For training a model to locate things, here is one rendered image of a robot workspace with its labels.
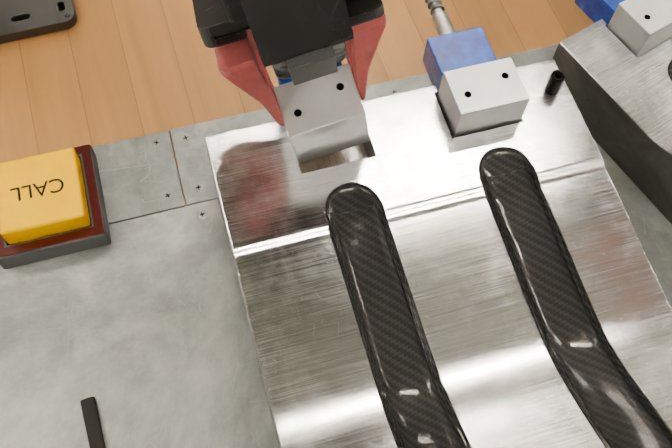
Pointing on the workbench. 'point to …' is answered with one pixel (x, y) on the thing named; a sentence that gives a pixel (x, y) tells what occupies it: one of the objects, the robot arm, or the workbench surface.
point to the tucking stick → (92, 423)
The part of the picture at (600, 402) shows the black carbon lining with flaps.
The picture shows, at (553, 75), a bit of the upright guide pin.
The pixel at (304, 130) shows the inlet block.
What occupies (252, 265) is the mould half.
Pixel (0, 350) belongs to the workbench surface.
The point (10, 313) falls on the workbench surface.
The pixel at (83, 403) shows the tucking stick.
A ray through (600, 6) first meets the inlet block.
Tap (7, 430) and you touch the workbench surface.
